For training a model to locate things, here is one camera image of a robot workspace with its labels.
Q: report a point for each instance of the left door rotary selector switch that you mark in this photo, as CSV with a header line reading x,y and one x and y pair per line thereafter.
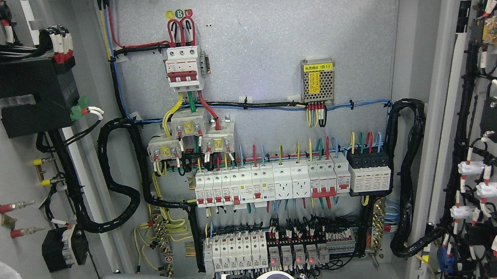
x,y
63,247

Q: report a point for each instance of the black digital power meter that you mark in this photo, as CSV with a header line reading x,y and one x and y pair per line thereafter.
x,y
36,95

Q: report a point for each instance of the yellow terminal post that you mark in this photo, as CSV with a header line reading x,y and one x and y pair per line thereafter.
x,y
41,172

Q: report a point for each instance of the metal mesh power supply module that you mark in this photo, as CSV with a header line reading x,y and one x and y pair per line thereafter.
x,y
318,80

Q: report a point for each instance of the red terminal post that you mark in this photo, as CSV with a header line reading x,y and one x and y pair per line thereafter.
x,y
10,223

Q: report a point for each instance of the black surge protector module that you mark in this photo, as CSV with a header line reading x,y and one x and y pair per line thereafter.
x,y
370,173

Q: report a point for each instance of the lower relay and breaker row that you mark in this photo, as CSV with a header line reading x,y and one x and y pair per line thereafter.
x,y
290,245

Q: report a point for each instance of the white three-pole main breaker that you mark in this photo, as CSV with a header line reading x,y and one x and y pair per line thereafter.
x,y
186,68

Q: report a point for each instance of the white DIN socket breaker row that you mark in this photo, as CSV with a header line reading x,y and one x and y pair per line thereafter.
x,y
272,181

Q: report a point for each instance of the grey cabinet door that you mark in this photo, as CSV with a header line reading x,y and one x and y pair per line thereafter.
x,y
20,182
449,218

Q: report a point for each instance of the three grey current transformers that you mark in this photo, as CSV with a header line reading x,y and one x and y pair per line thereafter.
x,y
189,129

